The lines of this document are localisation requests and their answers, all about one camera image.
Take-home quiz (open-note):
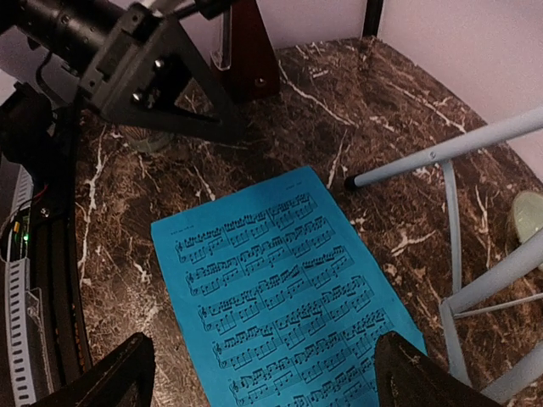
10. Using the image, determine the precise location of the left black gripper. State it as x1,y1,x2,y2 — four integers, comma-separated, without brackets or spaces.
16,1,244,142

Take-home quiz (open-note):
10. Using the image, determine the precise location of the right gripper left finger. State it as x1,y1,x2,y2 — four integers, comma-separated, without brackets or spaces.
34,332,155,406

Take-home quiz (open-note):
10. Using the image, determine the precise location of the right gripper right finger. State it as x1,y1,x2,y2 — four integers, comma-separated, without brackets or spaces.
375,331,498,407

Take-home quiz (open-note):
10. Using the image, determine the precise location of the blue sheet music page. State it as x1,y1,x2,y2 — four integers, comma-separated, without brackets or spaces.
151,167,425,406

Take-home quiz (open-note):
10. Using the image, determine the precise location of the cream ceramic mug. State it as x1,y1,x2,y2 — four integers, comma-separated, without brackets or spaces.
122,126,174,153

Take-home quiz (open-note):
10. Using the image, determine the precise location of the white perforated music stand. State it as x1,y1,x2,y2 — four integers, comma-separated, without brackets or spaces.
344,105,543,404

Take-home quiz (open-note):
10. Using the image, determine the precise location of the brown wooden metronome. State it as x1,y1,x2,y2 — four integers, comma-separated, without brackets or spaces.
210,0,280,103

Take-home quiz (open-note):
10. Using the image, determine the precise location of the pale green round dish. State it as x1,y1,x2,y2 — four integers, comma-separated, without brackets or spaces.
507,191,542,253

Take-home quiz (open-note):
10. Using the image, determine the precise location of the grey slotted cable duct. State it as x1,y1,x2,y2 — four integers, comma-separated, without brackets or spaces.
4,168,40,406

